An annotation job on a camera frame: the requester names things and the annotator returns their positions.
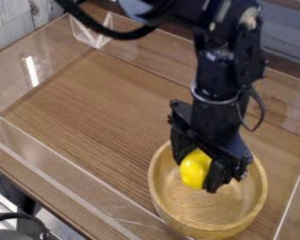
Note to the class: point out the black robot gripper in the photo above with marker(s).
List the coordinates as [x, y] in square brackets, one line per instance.
[207, 125]

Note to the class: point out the yellow lemon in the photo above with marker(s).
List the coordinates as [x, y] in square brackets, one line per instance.
[195, 168]

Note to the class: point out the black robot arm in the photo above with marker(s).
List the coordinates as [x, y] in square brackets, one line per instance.
[227, 34]

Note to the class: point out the brown wooden bowl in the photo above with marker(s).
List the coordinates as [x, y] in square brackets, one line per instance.
[206, 207]

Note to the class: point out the clear acrylic tray enclosure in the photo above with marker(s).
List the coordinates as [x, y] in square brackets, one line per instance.
[84, 121]

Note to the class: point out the black metal bracket with screw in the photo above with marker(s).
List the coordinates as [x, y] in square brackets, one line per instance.
[32, 226]

